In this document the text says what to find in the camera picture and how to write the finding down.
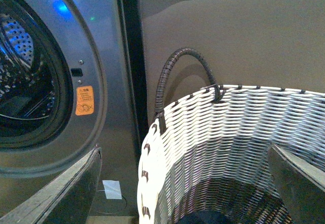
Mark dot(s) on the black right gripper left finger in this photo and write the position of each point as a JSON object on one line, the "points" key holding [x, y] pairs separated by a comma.
{"points": [[67, 198]]}

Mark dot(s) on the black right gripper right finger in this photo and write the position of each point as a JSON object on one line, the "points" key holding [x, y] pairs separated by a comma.
{"points": [[299, 184]]}

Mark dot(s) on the dark blue clothing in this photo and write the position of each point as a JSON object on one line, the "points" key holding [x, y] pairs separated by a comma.
{"points": [[204, 217]]}

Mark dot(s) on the grey front-load washing machine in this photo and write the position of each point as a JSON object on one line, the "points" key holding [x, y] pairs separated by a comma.
{"points": [[48, 49]]}

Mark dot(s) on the white paper label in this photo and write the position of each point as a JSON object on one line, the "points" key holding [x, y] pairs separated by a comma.
{"points": [[112, 189]]}

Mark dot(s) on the white woven laundry basket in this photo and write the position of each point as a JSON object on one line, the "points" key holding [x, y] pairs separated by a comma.
{"points": [[213, 156]]}

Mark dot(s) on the orange warning sticker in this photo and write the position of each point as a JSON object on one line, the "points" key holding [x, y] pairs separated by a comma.
{"points": [[85, 100]]}

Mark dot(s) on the dark wrapped basket handle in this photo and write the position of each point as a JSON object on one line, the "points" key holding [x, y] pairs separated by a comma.
{"points": [[159, 112]]}

